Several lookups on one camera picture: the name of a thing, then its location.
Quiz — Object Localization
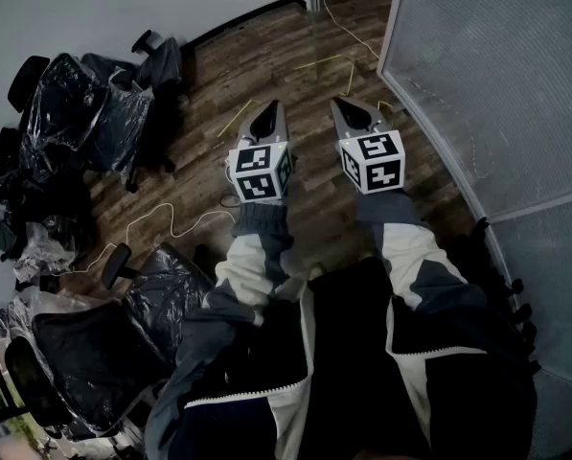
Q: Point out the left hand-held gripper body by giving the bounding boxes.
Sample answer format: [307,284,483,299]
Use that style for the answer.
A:
[227,137,295,205]

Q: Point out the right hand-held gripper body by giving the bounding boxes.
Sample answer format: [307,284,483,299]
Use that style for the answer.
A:
[337,127,406,196]

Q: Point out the person's right forearm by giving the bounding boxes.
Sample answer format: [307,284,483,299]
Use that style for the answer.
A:
[355,192,488,313]

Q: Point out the person's left forearm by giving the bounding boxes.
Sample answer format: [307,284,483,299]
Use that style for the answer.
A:
[201,200,296,325]

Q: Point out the black baseboard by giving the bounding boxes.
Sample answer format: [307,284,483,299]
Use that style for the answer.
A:
[178,0,310,53]

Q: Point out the frosted glass partition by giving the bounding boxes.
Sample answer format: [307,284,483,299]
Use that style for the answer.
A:
[376,0,572,460]

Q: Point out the black plastic-wrapped office chair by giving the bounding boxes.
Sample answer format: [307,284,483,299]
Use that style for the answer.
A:
[6,53,110,172]
[0,126,95,285]
[3,241,217,443]
[81,53,177,195]

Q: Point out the black equipment pile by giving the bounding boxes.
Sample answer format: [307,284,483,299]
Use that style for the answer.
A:
[471,216,543,378]

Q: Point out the person's black white jacket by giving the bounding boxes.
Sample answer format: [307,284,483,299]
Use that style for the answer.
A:
[144,256,540,460]

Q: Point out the white cable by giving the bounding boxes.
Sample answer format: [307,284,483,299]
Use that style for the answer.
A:
[50,202,239,278]

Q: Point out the thin pale yellow cable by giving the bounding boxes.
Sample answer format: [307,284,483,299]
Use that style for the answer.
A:
[317,0,381,60]

